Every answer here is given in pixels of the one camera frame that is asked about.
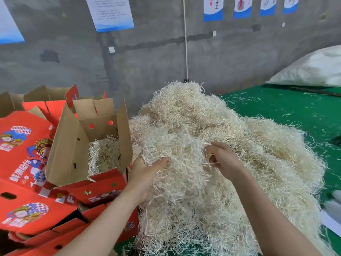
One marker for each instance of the white plastic bag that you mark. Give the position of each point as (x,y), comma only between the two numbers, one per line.
(331,213)

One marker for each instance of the person's right hand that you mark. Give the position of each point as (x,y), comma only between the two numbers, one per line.
(226,161)

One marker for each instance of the white sack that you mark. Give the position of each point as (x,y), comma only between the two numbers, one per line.
(311,69)

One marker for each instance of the white blue wall poster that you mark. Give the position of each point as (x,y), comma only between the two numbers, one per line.
(110,13)
(9,21)

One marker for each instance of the small straw filler clump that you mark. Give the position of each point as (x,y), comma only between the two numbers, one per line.
(104,154)

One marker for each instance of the person's right forearm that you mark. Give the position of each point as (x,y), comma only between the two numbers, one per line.
(271,216)

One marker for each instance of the pile of wood wool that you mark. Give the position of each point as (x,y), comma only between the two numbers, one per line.
(240,146)

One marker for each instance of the narrow white blue banner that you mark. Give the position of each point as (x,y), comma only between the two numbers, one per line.
(290,4)
(268,6)
(213,9)
(243,7)

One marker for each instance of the person's left forearm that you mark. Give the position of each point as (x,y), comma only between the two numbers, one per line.
(101,226)

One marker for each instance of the person's left hand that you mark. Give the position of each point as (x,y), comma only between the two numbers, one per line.
(143,176)

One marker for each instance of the white pole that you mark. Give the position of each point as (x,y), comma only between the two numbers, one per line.
(185,40)

